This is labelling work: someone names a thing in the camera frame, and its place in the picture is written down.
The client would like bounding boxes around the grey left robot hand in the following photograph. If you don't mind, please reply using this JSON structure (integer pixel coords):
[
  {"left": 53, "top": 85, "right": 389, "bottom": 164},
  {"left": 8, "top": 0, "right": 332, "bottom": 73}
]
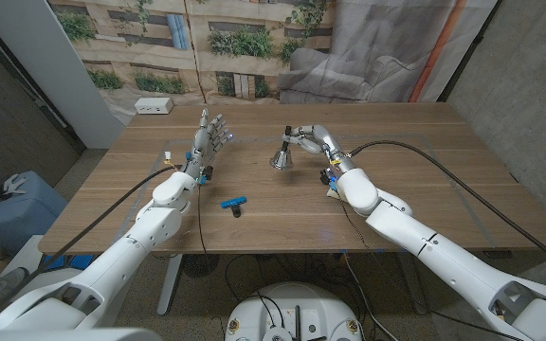
[{"left": 181, "top": 108, "right": 234, "bottom": 177}]

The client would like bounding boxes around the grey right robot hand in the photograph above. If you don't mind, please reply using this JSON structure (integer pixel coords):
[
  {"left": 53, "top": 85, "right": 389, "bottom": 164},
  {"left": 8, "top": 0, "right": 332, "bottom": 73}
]
[{"left": 282, "top": 124, "right": 356, "bottom": 174}]

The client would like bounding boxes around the silver bell with black handle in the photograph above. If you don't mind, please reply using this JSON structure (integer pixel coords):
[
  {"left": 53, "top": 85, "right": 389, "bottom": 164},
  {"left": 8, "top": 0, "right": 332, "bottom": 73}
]
[{"left": 268, "top": 125, "right": 295, "bottom": 171}]

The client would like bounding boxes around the blue and black paper clip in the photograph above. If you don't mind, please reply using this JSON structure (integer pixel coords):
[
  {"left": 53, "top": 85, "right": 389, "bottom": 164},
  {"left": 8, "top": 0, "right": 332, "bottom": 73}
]
[{"left": 220, "top": 195, "right": 248, "bottom": 219}]

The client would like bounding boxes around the white power strip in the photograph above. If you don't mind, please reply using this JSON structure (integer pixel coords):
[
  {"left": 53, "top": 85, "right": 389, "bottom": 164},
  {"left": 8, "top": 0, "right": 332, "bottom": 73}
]
[{"left": 134, "top": 97, "right": 175, "bottom": 116}]

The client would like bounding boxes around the printed fabric backdrop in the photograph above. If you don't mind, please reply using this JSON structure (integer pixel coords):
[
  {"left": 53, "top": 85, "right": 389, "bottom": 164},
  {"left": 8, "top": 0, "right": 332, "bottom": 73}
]
[{"left": 47, "top": 0, "right": 500, "bottom": 125}]

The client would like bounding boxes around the round black floor fixture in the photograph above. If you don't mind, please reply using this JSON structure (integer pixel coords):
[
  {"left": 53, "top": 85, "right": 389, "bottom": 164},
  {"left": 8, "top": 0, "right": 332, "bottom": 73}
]
[{"left": 181, "top": 254, "right": 221, "bottom": 278}]

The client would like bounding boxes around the white table leg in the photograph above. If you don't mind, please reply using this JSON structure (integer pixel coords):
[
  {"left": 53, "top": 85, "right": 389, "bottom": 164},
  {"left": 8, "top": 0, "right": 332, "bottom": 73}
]
[{"left": 156, "top": 253, "right": 184, "bottom": 316}]

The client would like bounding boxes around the white robot torso base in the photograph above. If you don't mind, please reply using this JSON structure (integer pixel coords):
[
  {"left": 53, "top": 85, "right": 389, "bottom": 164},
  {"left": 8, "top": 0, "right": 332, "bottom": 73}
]
[{"left": 224, "top": 281, "right": 363, "bottom": 341}]

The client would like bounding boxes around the white pillar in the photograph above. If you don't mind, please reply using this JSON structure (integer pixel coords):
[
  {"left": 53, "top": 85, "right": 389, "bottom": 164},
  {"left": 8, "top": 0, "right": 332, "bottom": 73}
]
[{"left": 0, "top": 0, "right": 125, "bottom": 151}]

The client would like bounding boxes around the grey table leg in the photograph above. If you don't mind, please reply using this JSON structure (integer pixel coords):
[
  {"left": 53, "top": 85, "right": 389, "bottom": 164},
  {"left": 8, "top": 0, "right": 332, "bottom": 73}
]
[{"left": 395, "top": 250, "right": 429, "bottom": 316}]

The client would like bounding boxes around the white tool on case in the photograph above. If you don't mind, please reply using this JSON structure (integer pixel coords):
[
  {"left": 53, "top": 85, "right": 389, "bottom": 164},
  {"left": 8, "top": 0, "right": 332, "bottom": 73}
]
[{"left": 1, "top": 172, "right": 30, "bottom": 194}]

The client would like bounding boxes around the blue plastic case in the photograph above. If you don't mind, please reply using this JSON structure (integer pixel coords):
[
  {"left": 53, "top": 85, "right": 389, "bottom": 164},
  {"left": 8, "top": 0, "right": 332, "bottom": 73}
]
[{"left": 0, "top": 170, "right": 69, "bottom": 257}]

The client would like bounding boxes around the small white connector with wires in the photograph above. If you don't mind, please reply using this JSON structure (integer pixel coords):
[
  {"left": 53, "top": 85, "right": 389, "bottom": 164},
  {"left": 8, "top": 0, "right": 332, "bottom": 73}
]
[{"left": 163, "top": 151, "right": 182, "bottom": 171}]

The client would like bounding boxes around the thin black left wrist cable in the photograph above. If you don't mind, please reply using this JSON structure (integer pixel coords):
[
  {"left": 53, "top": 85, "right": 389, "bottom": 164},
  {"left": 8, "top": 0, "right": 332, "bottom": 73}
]
[{"left": 196, "top": 182, "right": 210, "bottom": 260}]

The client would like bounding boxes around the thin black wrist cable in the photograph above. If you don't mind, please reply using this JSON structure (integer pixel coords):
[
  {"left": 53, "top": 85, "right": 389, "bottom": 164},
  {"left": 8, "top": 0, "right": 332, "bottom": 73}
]
[
  {"left": 196, "top": 182, "right": 210, "bottom": 260},
  {"left": 339, "top": 202, "right": 528, "bottom": 341}
]

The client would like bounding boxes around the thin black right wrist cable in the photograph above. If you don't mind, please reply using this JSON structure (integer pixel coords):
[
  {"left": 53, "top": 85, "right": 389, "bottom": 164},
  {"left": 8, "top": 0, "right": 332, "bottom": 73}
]
[{"left": 339, "top": 202, "right": 528, "bottom": 341}]

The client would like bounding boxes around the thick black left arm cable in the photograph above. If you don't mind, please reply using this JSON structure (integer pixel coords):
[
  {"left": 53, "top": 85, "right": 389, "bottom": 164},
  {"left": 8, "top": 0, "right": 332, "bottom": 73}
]
[{"left": 0, "top": 164, "right": 184, "bottom": 326}]

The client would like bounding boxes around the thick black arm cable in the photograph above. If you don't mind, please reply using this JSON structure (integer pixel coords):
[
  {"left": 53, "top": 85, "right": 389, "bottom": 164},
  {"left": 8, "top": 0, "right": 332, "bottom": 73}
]
[
  {"left": 0, "top": 164, "right": 184, "bottom": 326},
  {"left": 347, "top": 139, "right": 546, "bottom": 279}
]

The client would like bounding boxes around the grey floor cable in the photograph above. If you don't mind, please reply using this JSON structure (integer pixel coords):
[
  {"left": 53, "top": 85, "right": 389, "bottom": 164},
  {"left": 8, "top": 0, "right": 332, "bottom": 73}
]
[{"left": 342, "top": 253, "right": 389, "bottom": 341}]

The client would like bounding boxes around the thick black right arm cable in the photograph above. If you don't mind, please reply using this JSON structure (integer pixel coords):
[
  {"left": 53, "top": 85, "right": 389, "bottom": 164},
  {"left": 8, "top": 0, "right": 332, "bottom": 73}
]
[{"left": 347, "top": 139, "right": 546, "bottom": 279}]

